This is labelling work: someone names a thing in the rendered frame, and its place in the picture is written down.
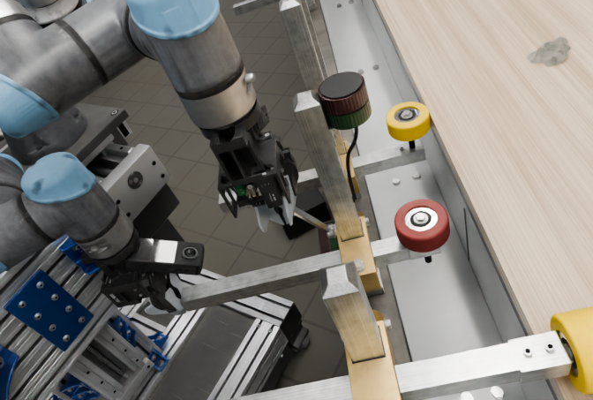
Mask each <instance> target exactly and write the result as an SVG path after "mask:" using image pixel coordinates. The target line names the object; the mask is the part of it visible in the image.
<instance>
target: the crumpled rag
mask: <svg viewBox="0 0 593 400"><path fill-rule="evenodd" d="M570 49H571V48H570V46H568V41H567V39H566V38H565V37H562V36H559V37H558V38H557V39H555V40H554V41H550V42H549V41H547V42H544V43H543V44H542V45H541V47H540V48H538V49H537V51H534V52H531V53H529V54H528V55H527V56H526V58H528V60H529V63H532V64H536V63H541V62H544V63H545V65H547V66H548V67H549V66H554V65H555V64H560V63H562V62H564V60H565V59H566V58H567V57H569V55H568V54H567V52H568V51H569V50H570Z"/></svg>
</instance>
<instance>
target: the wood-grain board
mask: <svg viewBox="0 0 593 400"><path fill-rule="evenodd" d="M374 3H375V4H376V6H377V8H378V10H379V13H380V16H381V18H382V19H383V21H384V23H385V25H386V28H387V31H388V32H389V34H390V36H391V39H392V41H393V43H394V46H395V47H396V50H397V52H398V54H399V56H400V58H401V60H402V63H403V65H404V67H405V69H406V71H407V74H408V75H409V78H410V80H411V82H412V85H413V87H414V88H415V90H416V92H417V95H418V98H419V100H420V102H421V103H422V104H423V105H424V106H426V107H427V109H428V110H429V116H430V122H431V125H432V128H433V130H434V132H435V134H436V136H437V138H438V140H439V144H440V145H441V147H442V149H443V151H444V153H445V156H446V158H447V160H448V162H449V164H450V167H451V169H452V171H453V173H454V175H455V178H456V180H457V182H458V184H459V186H460V187H461V189H462V193H463V195H464V197H465V199H466V201H467V203H468V205H469V208H470V210H471V212H472V215H473V216H474V218H475V220H476V222H477V226H478V228H479V229H480V231H481V233H482V235H483V238H484V241H485V243H486V244H487V246H488V249H489V251H490V253H491V255H492V258H493V260H494V262H495V264H496V266H497V268H498V270H499V273H500V275H501V277H502V279H503V281H504V283H505V285H506V287H507V290H508V292H509V294H510V297H511V299H512V300H513V302H514V305H515V308H516V310H517V312H518V314H519V315H520V317H521V320H522V323H523V325H524V327H525V328H526V331H527V333H528V335H529V336H533V335H536V334H541V333H545V332H550V331H551V326H550V321H551V317H552V316H553V315H554V314H555V313H564V312H568V311H573V310H576V309H581V308H585V307H590V306H593V0H374ZM559 36H562V37H565V38H566V39H567V41H568V46H570V48H571V49H570V50H569V51H568V52H567V54H568V55H569V57H567V58H566V59H565V60H564V62H562V63H560V64H555V65H554V66H549V67H548V66H547V65H545V63H544V62H541V63H536V64H532V63H529V60H528V58H526V56H527V55H528V54H529V53H531V52H534V51H537V49H538V48H540V47H541V45H542V44H543V43H544V42H547V41H549V42H550V41H554V40H555V39H557V38H558V37H559ZM549 381H550V383H551V385H552V387H553V390H554V392H555V394H556V396H557V398H558V399H559V400H593V394H589V395H584V394H583V393H581V392H580V391H578V390H577V389H576V387H575V386H574V385H573V383H572V382H571V381H570V380H569V378H568V376H567V375H565V376H560V377H556V378H551V379H549Z"/></svg>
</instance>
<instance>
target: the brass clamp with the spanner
mask: <svg viewBox="0 0 593 400"><path fill-rule="evenodd" d="M357 213H358V216H359V219H360V223H361V227H362V231H363V236H362V237H358V238H352V239H348V240H343V241H342V238H341V235H340V232H339V231H338V228H337V225H336V224H335V228H336V233H337V238H338V244H339V249H340V255H341V260H342V263H344V262H349V261H354V260H356V259H361V261H362V262H363V263H364V264H365V270H364V271H363V272H362V273H358V274H359V276H360V279H361V281H362V284H363V286H364V290H365V292H369V291H376V290H380V289H381V288H382V287H381V283H380V280H379V272H378V269H377V266H376V263H375V260H374V257H373V253H372V247H371V243H370V242H371V239H370V235H369V231H368V229H367V226H370V222H369V218H364V215H363V214H362V213H361V212H358V211H357Z"/></svg>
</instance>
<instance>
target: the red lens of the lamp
mask: <svg viewBox="0 0 593 400"><path fill-rule="evenodd" d="M354 73H356V74H359V76H360V77H362V81H363V83H362V84H363V85H362V86H361V87H360V88H359V90H357V92H356V93H354V94H352V95H350V96H347V97H345V98H341V99H332V100H331V99H330V100H329V99H328V98H326V97H324V96H321V95H320V90H319V89H320V87H321V85H322V83H323V82H324V81H325V80H326V79H325V80H324V81H323V82H322V83H321V84H320V85H319V89H318V94H319V98H320V101H321V104H322V107H323V109H324V111H326V112H327V113H329V114H333V115H343V114H348V113H350V112H353V111H355V110H357V109H359V108H361V107H362V106H363V105H364V104H365V103H366V101H367V99H368V92H367V88H366V85H365V81H364V77H363V75H361V74H360V73H357V72H354ZM330 77H331V76H330ZM330 77H328V78H330ZM328 78H327V79H328Z"/></svg>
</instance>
